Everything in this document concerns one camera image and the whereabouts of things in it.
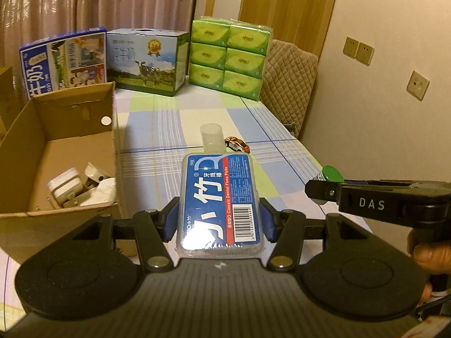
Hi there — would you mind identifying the pack of green tissue packets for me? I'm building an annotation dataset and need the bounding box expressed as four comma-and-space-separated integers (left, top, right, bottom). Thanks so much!
188, 16, 273, 101

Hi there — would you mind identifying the person's right hand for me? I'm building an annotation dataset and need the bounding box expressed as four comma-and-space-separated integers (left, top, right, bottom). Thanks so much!
406, 230, 442, 304

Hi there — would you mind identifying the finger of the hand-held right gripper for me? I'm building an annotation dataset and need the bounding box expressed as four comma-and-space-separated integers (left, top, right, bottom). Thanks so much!
305, 179, 342, 205

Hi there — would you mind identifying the clear plastic cup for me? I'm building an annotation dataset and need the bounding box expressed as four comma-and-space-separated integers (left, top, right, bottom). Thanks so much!
199, 123, 226, 154

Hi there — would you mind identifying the cardboard box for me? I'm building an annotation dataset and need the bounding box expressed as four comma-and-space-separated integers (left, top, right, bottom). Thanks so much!
0, 81, 122, 264

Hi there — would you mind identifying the cow print milk carton box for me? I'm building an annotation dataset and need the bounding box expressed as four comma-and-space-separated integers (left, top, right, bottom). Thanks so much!
106, 28, 190, 97

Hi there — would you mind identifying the green lid small jar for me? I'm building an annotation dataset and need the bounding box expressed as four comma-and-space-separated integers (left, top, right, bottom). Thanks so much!
315, 165, 344, 205

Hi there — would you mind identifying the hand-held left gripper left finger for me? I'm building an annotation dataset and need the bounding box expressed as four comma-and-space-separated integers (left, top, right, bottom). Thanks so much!
72, 197, 181, 272

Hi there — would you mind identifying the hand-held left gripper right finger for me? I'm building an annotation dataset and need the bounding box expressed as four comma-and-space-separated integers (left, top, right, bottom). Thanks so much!
259, 197, 367, 272

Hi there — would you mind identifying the white charger block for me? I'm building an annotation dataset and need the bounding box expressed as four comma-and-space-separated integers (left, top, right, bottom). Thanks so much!
47, 168, 84, 206

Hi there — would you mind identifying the blue milk carton box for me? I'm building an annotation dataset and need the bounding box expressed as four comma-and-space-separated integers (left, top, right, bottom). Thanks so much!
19, 26, 108, 100

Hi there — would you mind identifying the wooden door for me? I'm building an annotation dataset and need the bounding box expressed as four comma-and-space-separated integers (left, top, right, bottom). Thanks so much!
238, 0, 342, 57

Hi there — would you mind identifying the quilted beige chair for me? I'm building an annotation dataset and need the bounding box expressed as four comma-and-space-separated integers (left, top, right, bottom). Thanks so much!
259, 39, 318, 138

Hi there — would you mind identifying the small toy car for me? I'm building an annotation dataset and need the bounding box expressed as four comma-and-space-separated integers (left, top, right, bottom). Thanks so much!
224, 136, 251, 154

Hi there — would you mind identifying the clear dental floss box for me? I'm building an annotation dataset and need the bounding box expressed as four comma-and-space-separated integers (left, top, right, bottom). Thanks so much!
175, 153, 266, 258

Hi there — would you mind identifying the brown cardboard carton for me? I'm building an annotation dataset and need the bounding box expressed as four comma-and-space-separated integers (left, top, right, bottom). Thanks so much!
0, 66, 22, 141

